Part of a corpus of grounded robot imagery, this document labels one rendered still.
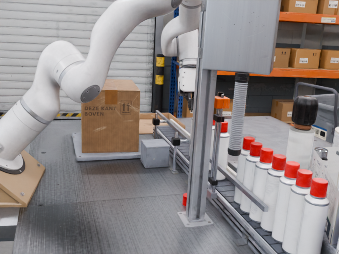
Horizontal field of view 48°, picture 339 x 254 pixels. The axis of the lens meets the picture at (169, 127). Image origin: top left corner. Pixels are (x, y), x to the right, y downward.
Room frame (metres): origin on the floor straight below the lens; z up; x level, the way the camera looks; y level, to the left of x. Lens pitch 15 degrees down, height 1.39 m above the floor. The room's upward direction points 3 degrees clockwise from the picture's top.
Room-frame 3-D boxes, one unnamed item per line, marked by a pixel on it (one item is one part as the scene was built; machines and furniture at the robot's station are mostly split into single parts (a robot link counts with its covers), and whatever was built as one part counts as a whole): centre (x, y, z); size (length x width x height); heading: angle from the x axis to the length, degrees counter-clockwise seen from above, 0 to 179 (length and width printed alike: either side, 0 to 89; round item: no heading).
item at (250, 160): (1.00, -0.24, 0.98); 0.05 x 0.05 x 0.20
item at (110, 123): (1.67, 0.28, 0.99); 0.30 x 0.24 x 0.27; 13
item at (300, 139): (1.27, -0.46, 1.03); 0.09 x 0.09 x 0.30
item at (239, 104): (0.93, -0.17, 1.18); 0.04 x 0.04 x 0.21
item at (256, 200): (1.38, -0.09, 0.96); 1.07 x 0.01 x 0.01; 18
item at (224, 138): (1.23, -0.18, 0.98); 0.05 x 0.05 x 0.20
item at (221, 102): (1.09, -0.17, 1.05); 0.10 x 0.04 x 0.33; 108
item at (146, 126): (2.06, 0.08, 0.85); 0.30 x 0.26 x 0.04; 18
